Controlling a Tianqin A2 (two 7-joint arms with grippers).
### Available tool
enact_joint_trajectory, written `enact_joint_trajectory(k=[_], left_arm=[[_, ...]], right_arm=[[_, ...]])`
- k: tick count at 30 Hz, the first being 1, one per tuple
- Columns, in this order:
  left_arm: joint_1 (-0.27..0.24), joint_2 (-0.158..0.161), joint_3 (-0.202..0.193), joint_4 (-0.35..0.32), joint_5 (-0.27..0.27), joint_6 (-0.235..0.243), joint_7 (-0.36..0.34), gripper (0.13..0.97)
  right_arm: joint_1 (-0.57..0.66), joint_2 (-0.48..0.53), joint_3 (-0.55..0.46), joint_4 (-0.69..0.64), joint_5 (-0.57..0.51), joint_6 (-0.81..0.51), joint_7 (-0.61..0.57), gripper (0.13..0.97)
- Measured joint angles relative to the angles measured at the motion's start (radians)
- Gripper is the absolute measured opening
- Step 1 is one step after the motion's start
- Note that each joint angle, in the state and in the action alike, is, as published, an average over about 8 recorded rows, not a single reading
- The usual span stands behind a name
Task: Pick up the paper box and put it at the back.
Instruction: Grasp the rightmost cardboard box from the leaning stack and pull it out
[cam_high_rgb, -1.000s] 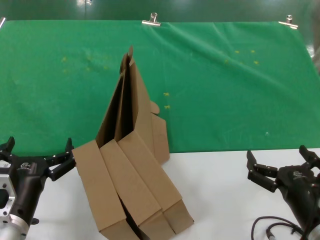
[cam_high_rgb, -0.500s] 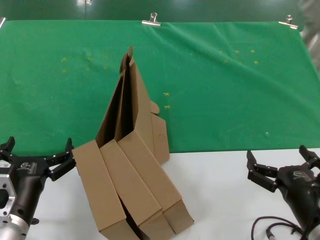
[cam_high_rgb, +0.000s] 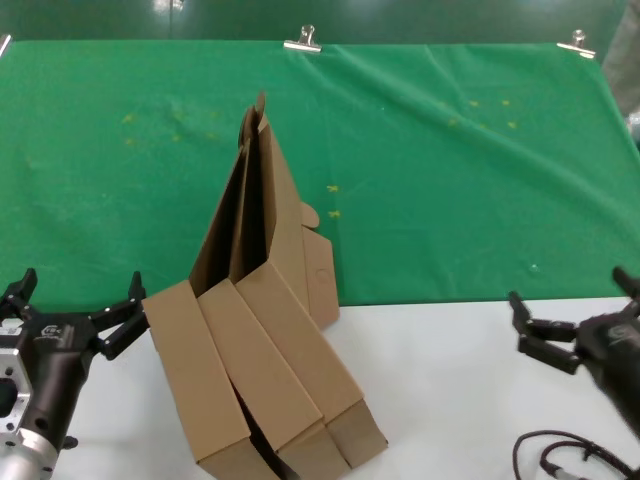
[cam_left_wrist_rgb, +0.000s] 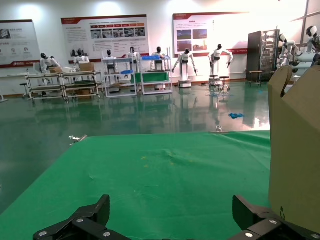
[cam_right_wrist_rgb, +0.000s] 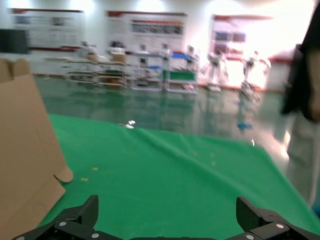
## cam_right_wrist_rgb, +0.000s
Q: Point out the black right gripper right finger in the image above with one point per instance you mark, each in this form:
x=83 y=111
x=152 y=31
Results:
x=260 y=217

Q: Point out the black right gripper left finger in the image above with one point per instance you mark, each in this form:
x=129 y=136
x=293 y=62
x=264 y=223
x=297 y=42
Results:
x=75 y=220

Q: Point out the brown cardboard paper box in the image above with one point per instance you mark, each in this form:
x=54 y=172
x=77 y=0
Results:
x=23 y=140

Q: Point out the silver binder clip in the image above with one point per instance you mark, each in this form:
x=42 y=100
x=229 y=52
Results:
x=129 y=124
x=254 y=142

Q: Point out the small blue floor object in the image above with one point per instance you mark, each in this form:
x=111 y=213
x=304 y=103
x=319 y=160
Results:
x=245 y=125

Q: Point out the person in dark top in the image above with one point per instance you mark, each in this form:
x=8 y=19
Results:
x=303 y=130

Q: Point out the green table cloth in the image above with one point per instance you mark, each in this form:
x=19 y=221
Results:
x=162 y=172

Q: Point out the white humanoid robot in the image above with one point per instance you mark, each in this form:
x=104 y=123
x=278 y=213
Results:
x=217 y=70
x=251 y=80

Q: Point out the metal shelf with cardboard boxes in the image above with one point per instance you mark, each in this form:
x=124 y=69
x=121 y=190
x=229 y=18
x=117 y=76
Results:
x=100 y=71

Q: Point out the metal rack with green board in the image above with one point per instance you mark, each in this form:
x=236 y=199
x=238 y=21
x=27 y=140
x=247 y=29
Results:
x=175 y=73

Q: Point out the black monitor screen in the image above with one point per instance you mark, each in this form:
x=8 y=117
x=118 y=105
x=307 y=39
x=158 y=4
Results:
x=13 y=41

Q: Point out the white red wall poster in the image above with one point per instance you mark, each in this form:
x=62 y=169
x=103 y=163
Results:
x=47 y=28
x=147 y=28
x=232 y=35

